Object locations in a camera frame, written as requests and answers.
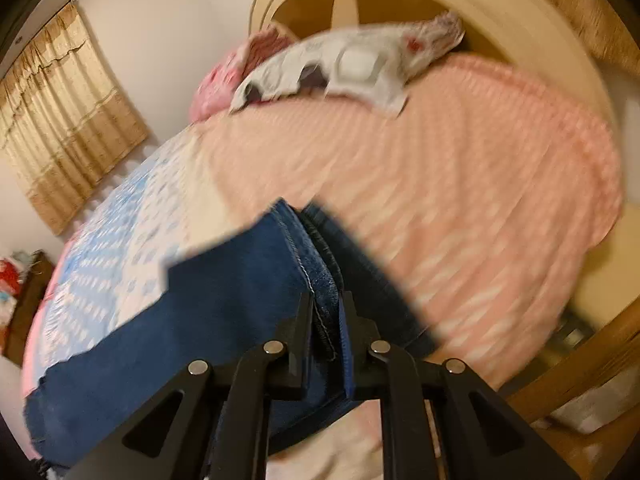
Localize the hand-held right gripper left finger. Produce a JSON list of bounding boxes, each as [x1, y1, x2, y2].
[[62, 291, 316, 480]]

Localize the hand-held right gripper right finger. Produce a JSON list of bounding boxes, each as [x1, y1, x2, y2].
[[340, 292, 583, 480]]

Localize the blue denim pants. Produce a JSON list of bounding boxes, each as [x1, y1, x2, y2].
[[22, 199, 436, 476]]

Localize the pink striped blanket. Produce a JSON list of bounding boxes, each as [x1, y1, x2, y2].
[[195, 55, 626, 480]]

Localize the blue printed blanket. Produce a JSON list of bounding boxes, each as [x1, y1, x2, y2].
[[20, 127, 273, 401]]

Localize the wooden chair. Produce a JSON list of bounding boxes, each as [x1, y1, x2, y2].
[[505, 300, 640, 480]]

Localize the brown wooden cabinet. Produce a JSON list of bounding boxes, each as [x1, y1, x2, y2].
[[2, 250, 56, 366]]

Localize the pink floral pillow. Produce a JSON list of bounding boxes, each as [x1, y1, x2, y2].
[[190, 27, 296, 123]]

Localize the white grey patterned pillow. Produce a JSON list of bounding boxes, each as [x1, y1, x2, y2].
[[230, 10, 466, 118]]

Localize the red paper bag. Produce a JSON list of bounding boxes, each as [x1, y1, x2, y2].
[[0, 255, 26, 296]]

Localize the beige patterned window curtain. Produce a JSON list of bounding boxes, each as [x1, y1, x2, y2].
[[0, 0, 151, 236]]

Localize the cream arched headboard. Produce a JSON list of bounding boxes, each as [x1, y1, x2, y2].
[[247, 0, 621, 126]]

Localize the beige curtain behind headboard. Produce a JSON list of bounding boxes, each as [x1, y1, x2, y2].
[[505, 0, 636, 91]]

